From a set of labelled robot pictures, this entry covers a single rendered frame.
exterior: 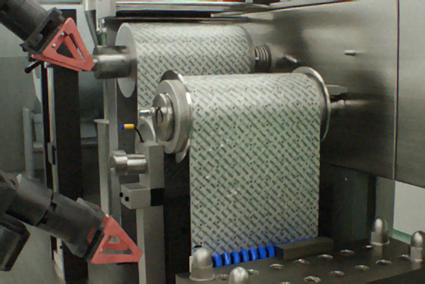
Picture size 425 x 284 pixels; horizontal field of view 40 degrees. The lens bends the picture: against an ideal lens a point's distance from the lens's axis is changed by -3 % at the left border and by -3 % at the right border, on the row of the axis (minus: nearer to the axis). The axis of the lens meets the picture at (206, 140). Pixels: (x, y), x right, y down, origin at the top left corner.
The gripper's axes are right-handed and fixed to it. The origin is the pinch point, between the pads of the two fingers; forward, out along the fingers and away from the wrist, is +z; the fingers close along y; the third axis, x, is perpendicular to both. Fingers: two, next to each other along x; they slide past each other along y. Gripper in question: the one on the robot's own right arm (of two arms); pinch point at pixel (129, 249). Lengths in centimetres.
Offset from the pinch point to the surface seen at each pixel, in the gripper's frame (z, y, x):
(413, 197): 272, -218, 86
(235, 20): 14, -39, 51
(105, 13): -13.7, -31.8, 34.8
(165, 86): -5.1, -5.8, 24.5
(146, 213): 3.2, -7.8, 5.6
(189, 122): -1.6, 1.2, 20.6
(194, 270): 7.2, 7.5, 2.0
